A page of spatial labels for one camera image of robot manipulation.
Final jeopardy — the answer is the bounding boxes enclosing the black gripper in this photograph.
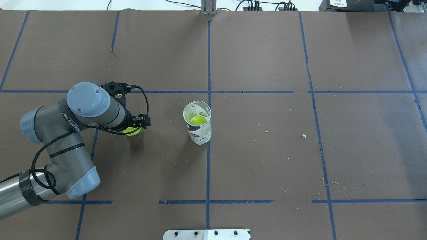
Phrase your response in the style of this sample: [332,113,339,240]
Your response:
[123,114,151,131]

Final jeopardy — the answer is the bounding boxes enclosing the yellow tennis ball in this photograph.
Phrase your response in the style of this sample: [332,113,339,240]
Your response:
[122,127,141,136]

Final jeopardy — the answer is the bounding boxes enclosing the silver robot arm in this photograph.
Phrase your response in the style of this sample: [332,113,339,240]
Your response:
[1,82,150,220]

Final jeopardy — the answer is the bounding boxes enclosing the clear tennis ball can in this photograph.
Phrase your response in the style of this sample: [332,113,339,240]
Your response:
[182,100,212,145]

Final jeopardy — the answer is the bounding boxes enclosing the tennis ball inside can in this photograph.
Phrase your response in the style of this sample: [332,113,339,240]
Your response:
[188,115,208,126]

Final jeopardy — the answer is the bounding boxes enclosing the black desktop box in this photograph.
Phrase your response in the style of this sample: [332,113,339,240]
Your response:
[319,0,389,12]

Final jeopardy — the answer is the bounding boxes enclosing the white pillar mount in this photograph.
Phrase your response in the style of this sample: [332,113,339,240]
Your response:
[163,229,251,240]

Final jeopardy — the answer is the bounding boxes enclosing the aluminium frame post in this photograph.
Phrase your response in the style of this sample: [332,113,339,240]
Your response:
[200,0,218,16]

